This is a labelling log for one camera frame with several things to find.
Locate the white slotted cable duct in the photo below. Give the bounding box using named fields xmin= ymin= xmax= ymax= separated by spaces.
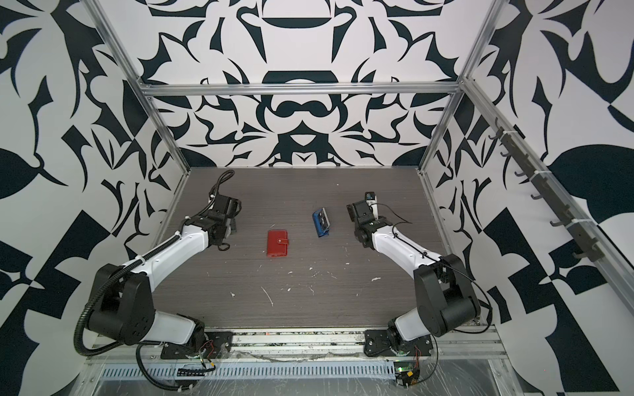
xmin=101 ymin=361 xmax=395 ymax=380

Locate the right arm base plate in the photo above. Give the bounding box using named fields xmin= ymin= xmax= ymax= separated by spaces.
xmin=363 ymin=328 xmax=434 ymax=357

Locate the left black corrugated cable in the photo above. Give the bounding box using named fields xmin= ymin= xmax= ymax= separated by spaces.
xmin=134 ymin=341 xmax=209 ymax=392

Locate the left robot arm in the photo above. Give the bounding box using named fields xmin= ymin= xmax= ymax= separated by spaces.
xmin=73 ymin=195 xmax=242 ymax=357

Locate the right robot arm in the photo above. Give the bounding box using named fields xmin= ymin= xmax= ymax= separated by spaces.
xmin=347 ymin=200 xmax=481 ymax=346

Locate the wall hook rack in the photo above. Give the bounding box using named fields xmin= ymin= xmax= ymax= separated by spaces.
xmin=490 ymin=120 xmax=605 ymax=262

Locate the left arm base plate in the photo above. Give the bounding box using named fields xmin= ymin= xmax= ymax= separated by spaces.
xmin=160 ymin=331 xmax=234 ymax=360

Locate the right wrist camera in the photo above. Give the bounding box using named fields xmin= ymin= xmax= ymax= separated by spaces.
xmin=365 ymin=191 xmax=379 ymax=219

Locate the blue card stand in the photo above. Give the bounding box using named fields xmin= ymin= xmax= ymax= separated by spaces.
xmin=312 ymin=207 xmax=330 ymax=238

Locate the red leather card holder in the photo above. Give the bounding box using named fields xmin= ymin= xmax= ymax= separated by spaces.
xmin=267 ymin=229 xmax=289 ymax=257

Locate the green circuit board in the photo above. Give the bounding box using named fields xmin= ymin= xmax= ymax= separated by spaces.
xmin=394 ymin=361 xmax=420 ymax=388

